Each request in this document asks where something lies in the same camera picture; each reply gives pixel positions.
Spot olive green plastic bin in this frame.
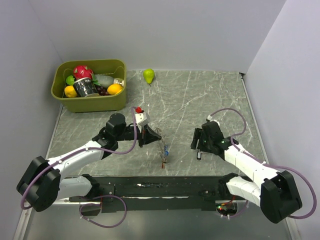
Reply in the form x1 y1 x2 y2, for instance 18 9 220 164
51 59 127 113

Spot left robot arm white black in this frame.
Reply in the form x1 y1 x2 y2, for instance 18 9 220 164
16 111 162 212

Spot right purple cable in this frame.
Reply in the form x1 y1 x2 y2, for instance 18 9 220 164
208 107 318 220

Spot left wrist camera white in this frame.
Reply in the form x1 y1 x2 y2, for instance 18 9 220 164
135 106 150 132

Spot green pear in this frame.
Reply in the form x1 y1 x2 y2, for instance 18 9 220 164
143 68 155 85

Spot black printed can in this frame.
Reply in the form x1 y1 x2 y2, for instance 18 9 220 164
73 77 100 98

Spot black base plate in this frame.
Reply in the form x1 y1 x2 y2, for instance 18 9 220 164
69 176 233 213

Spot red dragon fruit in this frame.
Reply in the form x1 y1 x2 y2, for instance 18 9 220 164
73 65 94 80

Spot dark red grapes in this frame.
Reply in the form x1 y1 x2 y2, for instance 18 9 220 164
95 85 109 96

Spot clear plastic bottle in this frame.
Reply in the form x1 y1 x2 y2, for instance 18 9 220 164
94 74 125 88

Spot metal disc with key rings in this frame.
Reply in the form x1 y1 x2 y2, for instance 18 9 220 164
158 130 168 165

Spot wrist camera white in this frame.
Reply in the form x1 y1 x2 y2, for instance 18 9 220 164
206 114 220 126
135 106 150 132

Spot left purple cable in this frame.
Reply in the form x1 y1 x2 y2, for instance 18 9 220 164
20 106 140 229

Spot black tag key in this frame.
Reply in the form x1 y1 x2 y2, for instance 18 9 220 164
196 150 203 161

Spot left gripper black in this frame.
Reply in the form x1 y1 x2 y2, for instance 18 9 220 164
115 123 161 148

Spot orange fruit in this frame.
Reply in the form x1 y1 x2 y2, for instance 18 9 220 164
107 83 123 95

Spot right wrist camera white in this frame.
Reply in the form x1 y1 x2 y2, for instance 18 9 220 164
206 114 220 126

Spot purple cable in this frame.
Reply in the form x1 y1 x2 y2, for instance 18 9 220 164
20 106 140 229
208 107 318 220

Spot yellow lemon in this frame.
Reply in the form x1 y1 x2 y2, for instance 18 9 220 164
64 85 78 98

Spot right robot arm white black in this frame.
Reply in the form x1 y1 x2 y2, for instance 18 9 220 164
190 121 303 224

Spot green lime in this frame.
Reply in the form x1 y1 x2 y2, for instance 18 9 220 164
65 75 76 86

